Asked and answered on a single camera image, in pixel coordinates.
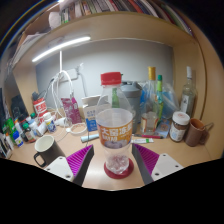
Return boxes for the green plastic jar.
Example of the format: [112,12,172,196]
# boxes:
[2,118,16,136]

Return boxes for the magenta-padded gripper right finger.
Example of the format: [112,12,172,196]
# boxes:
[131,143,184,185]

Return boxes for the red pen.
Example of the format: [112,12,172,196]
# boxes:
[134,133,164,139]

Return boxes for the flat round red coaster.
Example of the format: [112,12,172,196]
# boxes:
[103,158,135,180]

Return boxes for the tall clear glass bottle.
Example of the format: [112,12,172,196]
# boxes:
[179,65,198,118]

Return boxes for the light blue hair brush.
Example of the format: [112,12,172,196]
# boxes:
[80,133,100,143]

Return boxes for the white LED desk lamp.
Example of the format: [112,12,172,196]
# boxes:
[31,35,92,73]

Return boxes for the white-lidded brown jar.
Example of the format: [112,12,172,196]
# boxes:
[169,111,191,143]

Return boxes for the small blue and white container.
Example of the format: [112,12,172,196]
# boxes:
[12,129,25,148]

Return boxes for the green and white tube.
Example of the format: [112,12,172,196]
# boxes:
[131,137,155,145]

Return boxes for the white bottle blue label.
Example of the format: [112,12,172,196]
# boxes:
[43,112,57,134]

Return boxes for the yellow-capped clear bottle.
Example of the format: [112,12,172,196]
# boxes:
[139,66,159,135]

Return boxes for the brown mug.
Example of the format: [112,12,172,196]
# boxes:
[185,118,214,148]

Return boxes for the green-capped slim bottle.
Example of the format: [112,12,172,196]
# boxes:
[155,74,165,124]

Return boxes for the wooden shelf unit with books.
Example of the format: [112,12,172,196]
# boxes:
[0,0,209,151]

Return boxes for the clear red-capped drink bottle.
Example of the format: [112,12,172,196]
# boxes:
[95,71,134,175]

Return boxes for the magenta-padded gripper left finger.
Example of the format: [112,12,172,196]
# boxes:
[44,144,96,187]

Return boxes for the white hanging charger cables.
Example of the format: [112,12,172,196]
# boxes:
[49,70,74,121]

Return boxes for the white looped cable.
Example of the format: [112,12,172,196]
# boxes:
[65,122,88,136]

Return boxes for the black mug white inside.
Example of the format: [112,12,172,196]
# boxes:
[33,134,67,168]

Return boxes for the white wall power outlet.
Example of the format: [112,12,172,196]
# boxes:
[54,68,79,83]

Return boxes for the dark bottle green cap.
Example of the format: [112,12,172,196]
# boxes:
[22,122,37,144]

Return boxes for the blue and white box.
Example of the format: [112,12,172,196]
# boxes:
[81,95,109,133]

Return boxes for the red cylindrical canister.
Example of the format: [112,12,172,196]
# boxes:
[33,97,48,124]

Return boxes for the magenta drink carton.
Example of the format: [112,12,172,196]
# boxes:
[60,97,83,125]

